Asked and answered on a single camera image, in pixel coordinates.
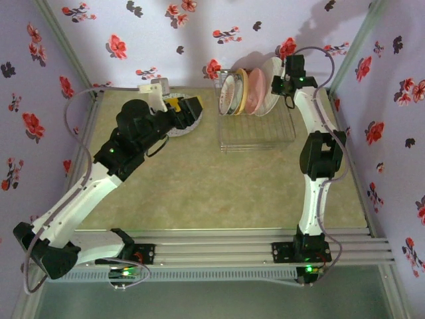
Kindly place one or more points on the left controller board green light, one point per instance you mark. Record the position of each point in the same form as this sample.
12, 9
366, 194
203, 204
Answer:
124, 273

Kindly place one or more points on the controller board green light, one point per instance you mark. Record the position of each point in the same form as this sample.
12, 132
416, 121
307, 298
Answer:
124, 273
310, 270

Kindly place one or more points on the white plate red flower print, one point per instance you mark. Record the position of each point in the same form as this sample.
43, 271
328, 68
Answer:
226, 94

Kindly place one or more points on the yellow plate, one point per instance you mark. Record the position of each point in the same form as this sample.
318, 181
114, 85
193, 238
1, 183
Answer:
246, 88

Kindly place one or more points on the large green patterned plate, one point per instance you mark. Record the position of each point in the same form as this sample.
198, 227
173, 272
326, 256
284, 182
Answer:
186, 130

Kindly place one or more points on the aluminium corner post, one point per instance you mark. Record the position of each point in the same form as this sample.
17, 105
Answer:
358, 46
66, 46

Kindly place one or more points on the large white checked plate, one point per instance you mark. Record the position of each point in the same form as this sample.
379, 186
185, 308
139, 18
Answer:
270, 103

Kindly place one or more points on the right controller board green light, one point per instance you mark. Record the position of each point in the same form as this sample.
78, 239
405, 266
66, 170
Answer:
310, 270

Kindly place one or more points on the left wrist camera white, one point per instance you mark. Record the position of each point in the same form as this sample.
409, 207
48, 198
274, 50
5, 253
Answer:
156, 89

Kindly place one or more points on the pink plate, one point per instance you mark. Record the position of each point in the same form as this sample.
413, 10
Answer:
255, 89

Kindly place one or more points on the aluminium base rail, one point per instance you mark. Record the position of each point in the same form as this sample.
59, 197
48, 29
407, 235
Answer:
212, 247

